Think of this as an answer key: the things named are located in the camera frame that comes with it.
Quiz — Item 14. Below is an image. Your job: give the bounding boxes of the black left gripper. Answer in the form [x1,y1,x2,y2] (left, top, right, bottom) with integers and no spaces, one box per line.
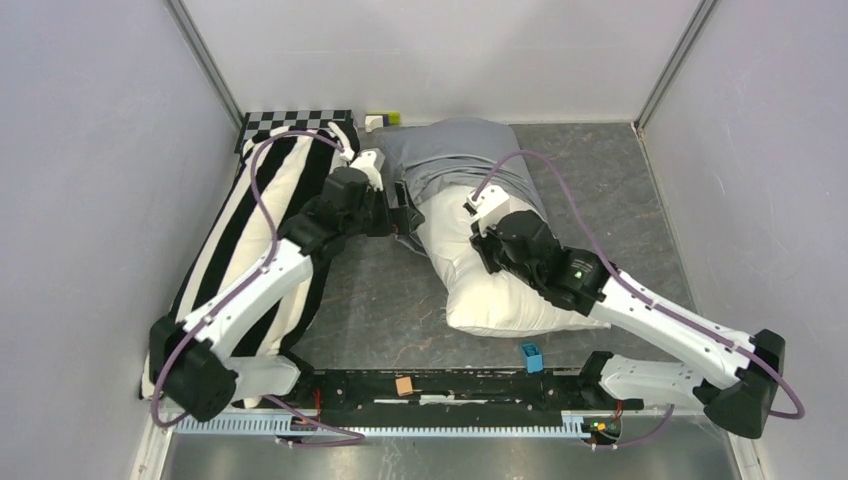
[342,179,424,239]

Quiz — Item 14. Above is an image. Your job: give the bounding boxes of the grey pillowcase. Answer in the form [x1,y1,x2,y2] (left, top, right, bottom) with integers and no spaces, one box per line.
[375,117,547,261]

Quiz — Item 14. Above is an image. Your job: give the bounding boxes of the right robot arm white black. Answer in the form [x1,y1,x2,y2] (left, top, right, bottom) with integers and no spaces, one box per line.
[470,210,786,439]

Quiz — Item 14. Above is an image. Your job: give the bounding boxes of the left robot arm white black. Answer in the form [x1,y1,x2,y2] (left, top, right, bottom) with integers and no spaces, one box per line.
[149,167,424,422]

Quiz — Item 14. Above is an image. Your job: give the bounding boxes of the black white striped pillow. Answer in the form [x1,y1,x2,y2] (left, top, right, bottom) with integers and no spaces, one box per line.
[168,123,360,357]

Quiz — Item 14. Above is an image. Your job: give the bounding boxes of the white yellow-green small block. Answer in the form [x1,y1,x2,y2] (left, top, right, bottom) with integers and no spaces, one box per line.
[364,111,401,133]

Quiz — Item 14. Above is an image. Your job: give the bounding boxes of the blue small box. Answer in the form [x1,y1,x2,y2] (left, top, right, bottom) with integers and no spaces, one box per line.
[520,343,544,374]

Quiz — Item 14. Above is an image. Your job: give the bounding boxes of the orange small cube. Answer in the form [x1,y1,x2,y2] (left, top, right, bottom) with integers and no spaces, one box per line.
[395,376,414,397]

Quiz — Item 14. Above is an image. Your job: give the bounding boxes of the checkerboard calibration board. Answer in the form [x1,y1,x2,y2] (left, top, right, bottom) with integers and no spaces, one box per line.
[234,109,357,154]

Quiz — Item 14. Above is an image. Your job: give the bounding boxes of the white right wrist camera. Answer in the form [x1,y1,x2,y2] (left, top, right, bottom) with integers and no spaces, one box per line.
[463,186,511,232]

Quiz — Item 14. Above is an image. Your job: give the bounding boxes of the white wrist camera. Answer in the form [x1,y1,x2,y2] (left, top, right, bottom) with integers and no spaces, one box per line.
[463,186,511,232]
[340,148,385,191]

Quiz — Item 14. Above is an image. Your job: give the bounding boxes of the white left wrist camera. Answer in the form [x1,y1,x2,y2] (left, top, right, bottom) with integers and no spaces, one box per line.
[340,148,385,191]

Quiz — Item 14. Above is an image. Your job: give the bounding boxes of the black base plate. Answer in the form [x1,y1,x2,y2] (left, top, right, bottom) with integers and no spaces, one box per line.
[282,368,644,427]

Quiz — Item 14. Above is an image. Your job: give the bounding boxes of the white toothed rail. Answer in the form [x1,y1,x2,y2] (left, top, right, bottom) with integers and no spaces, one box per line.
[173,410,598,439]

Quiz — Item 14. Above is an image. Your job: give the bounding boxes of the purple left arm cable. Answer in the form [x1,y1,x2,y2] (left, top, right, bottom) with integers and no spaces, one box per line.
[149,129,366,449]

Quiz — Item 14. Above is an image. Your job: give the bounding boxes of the left aluminium corner post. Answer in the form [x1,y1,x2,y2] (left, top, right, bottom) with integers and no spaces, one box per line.
[164,0,243,129]

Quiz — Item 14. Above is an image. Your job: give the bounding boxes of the aluminium corner post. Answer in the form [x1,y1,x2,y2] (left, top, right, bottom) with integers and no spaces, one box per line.
[632,0,720,136]
[164,0,243,129]

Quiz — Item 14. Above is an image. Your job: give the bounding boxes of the right aluminium corner post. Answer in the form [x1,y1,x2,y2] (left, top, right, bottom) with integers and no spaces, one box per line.
[632,0,720,136]

